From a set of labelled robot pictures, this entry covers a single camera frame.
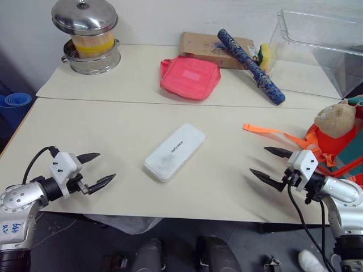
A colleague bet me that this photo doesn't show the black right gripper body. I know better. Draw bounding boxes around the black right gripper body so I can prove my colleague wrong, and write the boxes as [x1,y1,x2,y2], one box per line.
[278,168,302,193]

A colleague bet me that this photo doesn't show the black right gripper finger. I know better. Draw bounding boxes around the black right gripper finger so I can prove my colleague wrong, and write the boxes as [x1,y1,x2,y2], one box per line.
[263,146,294,159]
[249,167,284,192]

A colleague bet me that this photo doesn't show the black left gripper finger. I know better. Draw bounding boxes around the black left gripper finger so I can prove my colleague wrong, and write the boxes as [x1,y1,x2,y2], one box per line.
[87,173,117,196]
[77,152,101,165]

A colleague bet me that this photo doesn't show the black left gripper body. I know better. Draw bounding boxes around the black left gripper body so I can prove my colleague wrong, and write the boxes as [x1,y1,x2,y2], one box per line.
[67,172,91,196]

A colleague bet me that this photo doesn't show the white rectangular case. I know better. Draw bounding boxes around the white rectangular case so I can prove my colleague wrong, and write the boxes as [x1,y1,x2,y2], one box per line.
[143,122,206,183]

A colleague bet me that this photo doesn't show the beige plush toy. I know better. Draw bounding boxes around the beige plush toy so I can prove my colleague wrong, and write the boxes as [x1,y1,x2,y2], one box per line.
[313,99,357,140]

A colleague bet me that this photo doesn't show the small black metal stand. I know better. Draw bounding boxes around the small black metal stand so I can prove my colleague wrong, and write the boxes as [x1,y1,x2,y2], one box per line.
[263,254,282,272]

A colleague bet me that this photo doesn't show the white shoe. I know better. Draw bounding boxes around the white shoe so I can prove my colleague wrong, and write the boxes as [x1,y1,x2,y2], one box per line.
[297,249,327,272]

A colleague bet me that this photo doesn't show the dark rounded shape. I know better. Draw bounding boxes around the dark rounded shape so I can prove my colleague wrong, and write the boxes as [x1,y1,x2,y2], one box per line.
[132,237,164,272]
[197,235,242,272]

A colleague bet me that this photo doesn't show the blue patterned rolled tube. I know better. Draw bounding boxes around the blue patterned rolled tube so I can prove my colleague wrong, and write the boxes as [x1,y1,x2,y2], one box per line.
[217,28,286,106]

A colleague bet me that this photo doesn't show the steel steamer pot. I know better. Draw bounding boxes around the steel steamer pot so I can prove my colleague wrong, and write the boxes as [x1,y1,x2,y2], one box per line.
[60,39,122,75]

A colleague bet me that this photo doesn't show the yellow green sponge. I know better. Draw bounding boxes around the yellow green sponge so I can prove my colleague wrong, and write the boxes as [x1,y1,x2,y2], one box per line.
[257,42,273,72]

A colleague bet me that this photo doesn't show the clear plastic bin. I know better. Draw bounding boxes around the clear plastic bin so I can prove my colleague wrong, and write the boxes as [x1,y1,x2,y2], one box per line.
[267,8,363,100]

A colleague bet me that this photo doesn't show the pink fabric bag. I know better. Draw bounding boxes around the pink fabric bag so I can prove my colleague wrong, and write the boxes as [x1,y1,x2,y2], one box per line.
[159,54,222,101]

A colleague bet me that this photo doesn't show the brown cardboard box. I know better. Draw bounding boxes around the brown cardboard box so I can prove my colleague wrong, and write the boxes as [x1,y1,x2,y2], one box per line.
[179,31,254,70]

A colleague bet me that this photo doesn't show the steel pot lid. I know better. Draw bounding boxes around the steel pot lid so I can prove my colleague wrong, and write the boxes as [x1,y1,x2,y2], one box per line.
[50,0,119,37]

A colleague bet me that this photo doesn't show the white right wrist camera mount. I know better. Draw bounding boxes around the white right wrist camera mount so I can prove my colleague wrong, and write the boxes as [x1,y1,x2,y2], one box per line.
[286,150,320,194]

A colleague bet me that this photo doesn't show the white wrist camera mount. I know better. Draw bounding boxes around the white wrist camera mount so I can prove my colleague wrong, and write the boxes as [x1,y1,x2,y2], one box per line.
[286,150,320,194]
[49,151,83,199]

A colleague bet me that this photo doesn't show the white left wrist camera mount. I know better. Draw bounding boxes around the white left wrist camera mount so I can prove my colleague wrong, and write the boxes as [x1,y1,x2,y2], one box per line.
[49,151,83,199]

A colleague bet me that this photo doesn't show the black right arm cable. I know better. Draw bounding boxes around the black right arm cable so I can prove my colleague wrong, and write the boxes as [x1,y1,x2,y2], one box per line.
[286,182,336,272]

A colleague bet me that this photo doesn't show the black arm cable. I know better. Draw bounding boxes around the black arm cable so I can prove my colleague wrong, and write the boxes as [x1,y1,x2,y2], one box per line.
[286,182,336,272]
[22,146,59,185]

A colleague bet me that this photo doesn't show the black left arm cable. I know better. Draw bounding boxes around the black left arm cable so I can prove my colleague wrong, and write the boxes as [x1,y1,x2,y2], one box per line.
[22,146,59,185]

